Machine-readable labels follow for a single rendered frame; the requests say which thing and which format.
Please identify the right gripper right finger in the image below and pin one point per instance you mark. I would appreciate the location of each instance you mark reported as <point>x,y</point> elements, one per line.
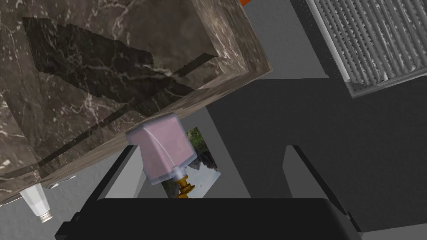
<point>302,175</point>

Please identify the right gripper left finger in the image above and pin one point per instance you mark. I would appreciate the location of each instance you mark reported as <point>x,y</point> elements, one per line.
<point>125,178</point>

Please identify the pink soap dispenser bottle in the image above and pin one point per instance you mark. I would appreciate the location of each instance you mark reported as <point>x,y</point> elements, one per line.
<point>163,150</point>

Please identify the landscape picture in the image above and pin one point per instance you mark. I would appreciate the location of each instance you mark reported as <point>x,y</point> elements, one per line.
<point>203,168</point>

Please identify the white shaker with metal cap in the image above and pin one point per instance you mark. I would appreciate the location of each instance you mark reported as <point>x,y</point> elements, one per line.
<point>36,200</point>

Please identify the grey slatted window blind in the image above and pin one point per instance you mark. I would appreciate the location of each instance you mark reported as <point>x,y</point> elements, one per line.
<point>373,40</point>

